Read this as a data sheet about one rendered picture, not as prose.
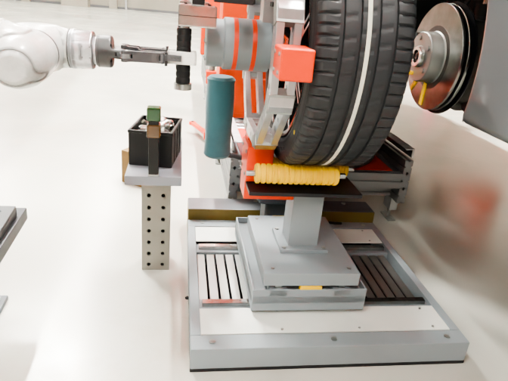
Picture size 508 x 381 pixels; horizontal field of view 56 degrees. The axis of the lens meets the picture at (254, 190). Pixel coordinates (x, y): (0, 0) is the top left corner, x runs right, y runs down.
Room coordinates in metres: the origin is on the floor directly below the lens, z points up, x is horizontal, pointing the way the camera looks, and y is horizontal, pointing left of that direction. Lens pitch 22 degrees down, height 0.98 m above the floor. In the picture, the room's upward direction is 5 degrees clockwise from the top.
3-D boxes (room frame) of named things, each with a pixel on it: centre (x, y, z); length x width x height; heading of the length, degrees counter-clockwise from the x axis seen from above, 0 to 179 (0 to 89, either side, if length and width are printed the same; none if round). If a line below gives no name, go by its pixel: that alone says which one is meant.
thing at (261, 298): (1.49, -0.16, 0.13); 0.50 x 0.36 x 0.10; 10
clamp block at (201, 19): (1.21, 0.17, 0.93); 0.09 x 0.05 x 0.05; 100
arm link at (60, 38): (1.13, 0.54, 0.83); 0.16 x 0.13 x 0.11; 100
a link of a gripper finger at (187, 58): (1.18, 0.20, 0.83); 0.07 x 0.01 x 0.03; 99
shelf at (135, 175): (1.55, 0.34, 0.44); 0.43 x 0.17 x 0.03; 10
